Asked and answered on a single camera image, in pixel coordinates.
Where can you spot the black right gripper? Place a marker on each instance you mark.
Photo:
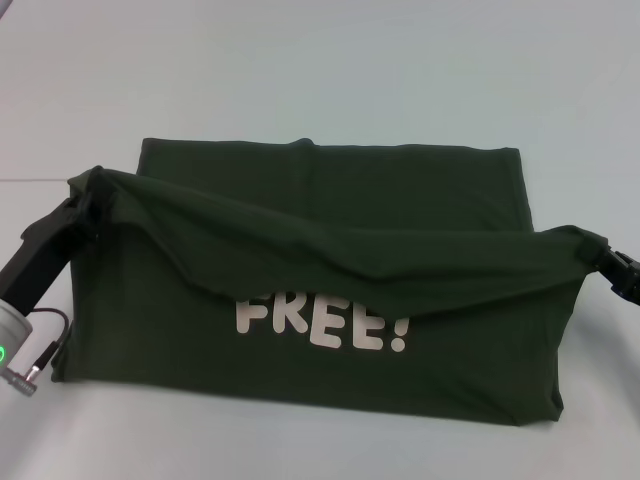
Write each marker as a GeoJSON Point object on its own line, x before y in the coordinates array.
{"type": "Point", "coordinates": [625, 277]}

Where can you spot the dark green shirt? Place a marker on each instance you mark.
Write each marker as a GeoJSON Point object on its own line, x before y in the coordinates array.
{"type": "Point", "coordinates": [325, 250]}

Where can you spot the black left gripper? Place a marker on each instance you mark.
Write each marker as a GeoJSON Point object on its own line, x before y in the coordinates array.
{"type": "Point", "coordinates": [45, 250]}

